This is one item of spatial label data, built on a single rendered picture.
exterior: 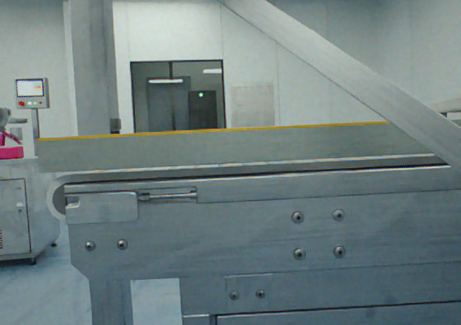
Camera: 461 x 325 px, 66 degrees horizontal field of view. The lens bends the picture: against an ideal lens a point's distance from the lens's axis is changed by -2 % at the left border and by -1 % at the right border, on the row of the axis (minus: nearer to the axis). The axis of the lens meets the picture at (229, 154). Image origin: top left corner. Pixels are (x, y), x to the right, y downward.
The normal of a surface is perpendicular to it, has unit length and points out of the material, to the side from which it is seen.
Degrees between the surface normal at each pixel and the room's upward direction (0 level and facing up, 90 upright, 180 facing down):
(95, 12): 90
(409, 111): 87
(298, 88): 90
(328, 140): 90
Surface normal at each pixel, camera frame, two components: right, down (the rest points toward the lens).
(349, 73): -0.54, 0.02
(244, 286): 0.01, 0.05
